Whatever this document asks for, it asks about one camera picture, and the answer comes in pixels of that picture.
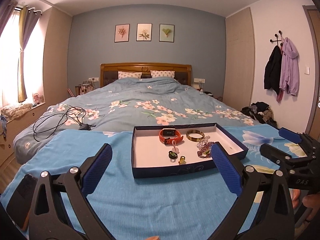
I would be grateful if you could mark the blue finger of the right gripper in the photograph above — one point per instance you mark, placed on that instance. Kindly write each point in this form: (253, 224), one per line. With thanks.
(273, 154)
(290, 135)

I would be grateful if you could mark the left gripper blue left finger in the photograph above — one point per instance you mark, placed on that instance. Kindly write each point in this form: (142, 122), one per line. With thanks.
(93, 169)

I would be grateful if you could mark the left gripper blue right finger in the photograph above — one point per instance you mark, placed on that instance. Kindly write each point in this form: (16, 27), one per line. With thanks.
(227, 170)

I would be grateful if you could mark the yellow green jade charm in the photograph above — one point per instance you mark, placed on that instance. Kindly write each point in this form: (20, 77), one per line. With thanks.
(182, 160)

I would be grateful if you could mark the tortoise shell bangle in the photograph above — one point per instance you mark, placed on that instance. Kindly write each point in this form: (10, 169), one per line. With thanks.
(195, 135)

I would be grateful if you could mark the orange smart watch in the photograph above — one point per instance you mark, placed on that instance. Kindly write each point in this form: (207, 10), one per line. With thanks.
(170, 136)

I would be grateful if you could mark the person right hand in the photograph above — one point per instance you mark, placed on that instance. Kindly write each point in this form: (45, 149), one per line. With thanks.
(310, 201)

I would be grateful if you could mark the dark clothes pile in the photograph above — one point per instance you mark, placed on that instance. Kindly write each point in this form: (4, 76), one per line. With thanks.
(261, 112)

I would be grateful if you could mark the light blue floral blanket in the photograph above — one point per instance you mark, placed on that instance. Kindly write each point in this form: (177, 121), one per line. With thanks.
(189, 206)

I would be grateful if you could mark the navy box lid tray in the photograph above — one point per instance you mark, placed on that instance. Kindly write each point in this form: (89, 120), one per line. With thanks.
(150, 158)

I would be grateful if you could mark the purple hanging jacket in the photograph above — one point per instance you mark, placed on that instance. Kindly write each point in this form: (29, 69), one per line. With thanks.
(289, 75)

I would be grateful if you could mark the blue grey floral duvet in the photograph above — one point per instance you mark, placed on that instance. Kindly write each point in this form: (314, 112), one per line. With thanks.
(124, 104)

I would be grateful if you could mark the black hanging jacket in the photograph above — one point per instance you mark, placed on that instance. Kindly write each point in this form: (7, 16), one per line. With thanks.
(273, 71)

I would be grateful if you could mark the left patterned pillow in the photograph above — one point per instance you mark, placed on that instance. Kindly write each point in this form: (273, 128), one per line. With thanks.
(122, 75)

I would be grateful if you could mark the patterned pillow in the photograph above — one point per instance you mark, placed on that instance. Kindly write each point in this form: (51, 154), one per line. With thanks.
(162, 73)
(122, 75)

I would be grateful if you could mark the small pink fan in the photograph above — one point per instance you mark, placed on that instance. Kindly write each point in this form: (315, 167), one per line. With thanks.
(37, 98)

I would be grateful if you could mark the smartphone on bed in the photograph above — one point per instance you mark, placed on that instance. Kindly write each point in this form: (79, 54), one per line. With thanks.
(18, 207)

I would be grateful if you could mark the wooden headboard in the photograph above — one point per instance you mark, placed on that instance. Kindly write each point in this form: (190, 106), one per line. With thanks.
(109, 71)

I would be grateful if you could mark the white clothes on windowsill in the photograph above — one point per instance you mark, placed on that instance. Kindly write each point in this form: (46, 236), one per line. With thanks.
(15, 112)

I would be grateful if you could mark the right patterned pillow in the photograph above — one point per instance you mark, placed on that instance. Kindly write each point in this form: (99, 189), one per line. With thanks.
(162, 73)

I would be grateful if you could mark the pink flower framed picture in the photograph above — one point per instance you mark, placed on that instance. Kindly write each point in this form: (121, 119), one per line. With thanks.
(122, 33)

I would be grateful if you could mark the white flower framed picture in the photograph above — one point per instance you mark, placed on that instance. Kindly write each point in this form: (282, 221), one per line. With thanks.
(144, 31)

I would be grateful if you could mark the green plant framed picture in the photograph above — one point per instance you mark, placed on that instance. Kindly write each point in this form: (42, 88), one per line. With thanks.
(166, 33)

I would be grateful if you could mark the left grey yellow curtain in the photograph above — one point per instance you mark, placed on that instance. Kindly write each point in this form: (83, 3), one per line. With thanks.
(6, 13)

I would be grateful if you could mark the black wall coat hook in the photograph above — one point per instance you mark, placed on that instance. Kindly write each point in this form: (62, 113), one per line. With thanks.
(278, 38)

